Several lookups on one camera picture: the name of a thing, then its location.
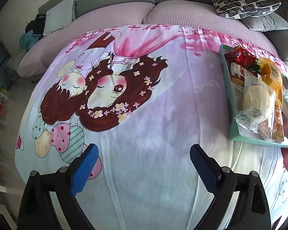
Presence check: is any black white patterned pillow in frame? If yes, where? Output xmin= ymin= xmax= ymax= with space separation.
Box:
xmin=212 ymin=0 xmax=281 ymax=19

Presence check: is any dark clothes pile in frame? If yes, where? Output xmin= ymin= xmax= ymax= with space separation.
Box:
xmin=19 ymin=14 xmax=46 ymax=51

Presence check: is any pink sofa seat cover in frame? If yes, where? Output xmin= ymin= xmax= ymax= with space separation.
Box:
xmin=17 ymin=0 xmax=279 ymax=77

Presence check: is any light grey cushion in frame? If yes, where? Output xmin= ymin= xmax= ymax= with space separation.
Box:
xmin=43 ymin=0 xmax=74 ymax=36

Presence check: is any orange yellow snack bag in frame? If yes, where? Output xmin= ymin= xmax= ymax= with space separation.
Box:
xmin=259 ymin=57 xmax=283 ymax=108

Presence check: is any teal shallow cardboard tray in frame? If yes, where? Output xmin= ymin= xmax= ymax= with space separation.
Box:
xmin=219 ymin=44 xmax=288 ymax=148

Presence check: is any clear white bun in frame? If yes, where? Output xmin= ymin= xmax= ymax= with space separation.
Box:
xmin=235 ymin=71 xmax=276 ymax=139

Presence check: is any small red snack packet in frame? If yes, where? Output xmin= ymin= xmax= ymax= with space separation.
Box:
xmin=225 ymin=46 xmax=257 ymax=68

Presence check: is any dark red white packet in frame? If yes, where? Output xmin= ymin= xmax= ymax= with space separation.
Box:
xmin=229 ymin=62 xmax=245 ymax=87

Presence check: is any cream orange biscuit bag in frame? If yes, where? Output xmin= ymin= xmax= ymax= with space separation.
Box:
xmin=258 ymin=102 xmax=284 ymax=143

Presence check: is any pink cartoon printed blanket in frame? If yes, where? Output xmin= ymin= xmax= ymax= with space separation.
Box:
xmin=15 ymin=24 xmax=288 ymax=229

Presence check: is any plain grey pillow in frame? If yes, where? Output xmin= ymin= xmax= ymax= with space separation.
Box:
xmin=240 ymin=12 xmax=288 ymax=32

